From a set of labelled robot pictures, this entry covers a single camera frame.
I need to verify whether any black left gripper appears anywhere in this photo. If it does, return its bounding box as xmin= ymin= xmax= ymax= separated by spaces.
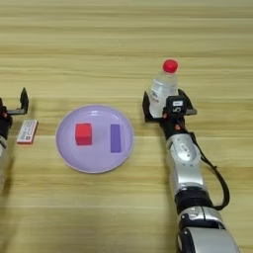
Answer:
xmin=0 ymin=87 xmax=30 ymax=140

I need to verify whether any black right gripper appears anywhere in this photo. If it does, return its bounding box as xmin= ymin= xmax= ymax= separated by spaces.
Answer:
xmin=141 ymin=88 xmax=199 ymax=140

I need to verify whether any clear water bottle red cap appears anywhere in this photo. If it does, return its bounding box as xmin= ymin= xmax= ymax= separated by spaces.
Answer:
xmin=148 ymin=58 xmax=180 ymax=119

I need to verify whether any red and white small box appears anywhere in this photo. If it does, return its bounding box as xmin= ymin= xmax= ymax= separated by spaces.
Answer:
xmin=16 ymin=119 xmax=40 ymax=145

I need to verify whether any red cube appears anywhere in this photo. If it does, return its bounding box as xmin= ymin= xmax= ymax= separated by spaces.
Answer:
xmin=74 ymin=123 xmax=93 ymax=146

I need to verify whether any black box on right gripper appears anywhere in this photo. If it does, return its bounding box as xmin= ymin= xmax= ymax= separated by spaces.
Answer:
xmin=165 ymin=95 xmax=188 ymax=117

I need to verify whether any purple rectangular block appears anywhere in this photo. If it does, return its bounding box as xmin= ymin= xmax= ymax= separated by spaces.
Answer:
xmin=109 ymin=124 xmax=123 ymax=154

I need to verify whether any purple round plate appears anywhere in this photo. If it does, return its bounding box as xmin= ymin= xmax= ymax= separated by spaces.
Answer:
xmin=54 ymin=104 xmax=135 ymax=175

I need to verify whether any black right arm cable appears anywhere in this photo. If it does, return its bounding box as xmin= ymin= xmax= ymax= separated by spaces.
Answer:
xmin=188 ymin=130 xmax=231 ymax=211

